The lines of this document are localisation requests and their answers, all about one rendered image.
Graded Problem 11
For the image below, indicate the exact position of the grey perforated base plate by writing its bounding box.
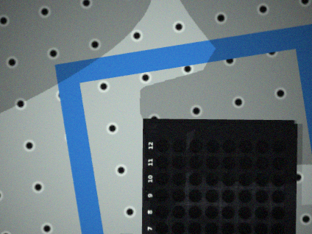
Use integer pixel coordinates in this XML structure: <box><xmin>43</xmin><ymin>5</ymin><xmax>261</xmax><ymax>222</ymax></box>
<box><xmin>0</xmin><ymin>0</ymin><xmax>312</xmax><ymax>234</ymax></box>

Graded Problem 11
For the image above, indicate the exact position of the black well plate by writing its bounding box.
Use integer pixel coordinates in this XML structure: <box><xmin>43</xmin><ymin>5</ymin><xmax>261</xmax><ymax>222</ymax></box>
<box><xmin>142</xmin><ymin>118</ymin><xmax>297</xmax><ymax>234</ymax></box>

